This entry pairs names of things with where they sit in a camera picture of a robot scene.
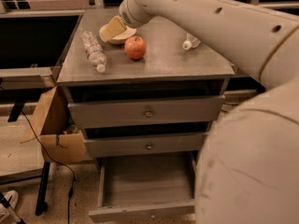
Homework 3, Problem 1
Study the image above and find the clear bottle with white label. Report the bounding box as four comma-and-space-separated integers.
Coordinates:
182, 34, 201, 50

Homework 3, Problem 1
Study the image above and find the brown cardboard box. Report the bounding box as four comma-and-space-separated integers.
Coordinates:
21, 87, 90, 163

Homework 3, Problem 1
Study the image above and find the black table leg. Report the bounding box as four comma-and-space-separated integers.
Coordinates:
35, 162, 50, 216

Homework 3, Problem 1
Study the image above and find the clear bottle with red label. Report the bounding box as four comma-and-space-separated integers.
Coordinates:
81, 31, 107, 74

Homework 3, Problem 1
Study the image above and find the black floor cable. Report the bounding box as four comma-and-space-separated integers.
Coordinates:
21, 110, 77, 224

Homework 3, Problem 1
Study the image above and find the grey drawer cabinet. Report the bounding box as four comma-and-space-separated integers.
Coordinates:
56, 7, 236, 166

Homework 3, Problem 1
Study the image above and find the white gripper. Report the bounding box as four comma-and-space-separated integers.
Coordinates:
101, 0, 153, 42

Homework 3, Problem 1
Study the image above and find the grey bottom drawer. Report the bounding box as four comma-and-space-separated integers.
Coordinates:
89, 152, 196, 222

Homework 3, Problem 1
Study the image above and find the grey middle drawer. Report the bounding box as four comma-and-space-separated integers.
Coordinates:
85, 133, 206, 158

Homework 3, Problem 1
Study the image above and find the grey drawer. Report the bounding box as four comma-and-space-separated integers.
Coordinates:
89, 152, 196, 222
68, 95, 224, 129
85, 133, 206, 158

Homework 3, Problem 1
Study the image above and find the white paper bowl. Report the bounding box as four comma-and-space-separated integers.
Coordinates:
99, 25, 136, 45

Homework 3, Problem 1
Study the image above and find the white sneaker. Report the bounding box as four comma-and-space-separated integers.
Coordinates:
0, 190, 19, 222

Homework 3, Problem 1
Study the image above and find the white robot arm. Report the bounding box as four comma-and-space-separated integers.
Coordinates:
100, 0, 299, 224

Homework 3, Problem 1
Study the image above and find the red apple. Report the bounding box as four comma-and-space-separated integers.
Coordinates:
124, 36, 147, 60

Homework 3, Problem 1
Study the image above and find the grey top drawer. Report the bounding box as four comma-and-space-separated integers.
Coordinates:
68, 95, 224, 129

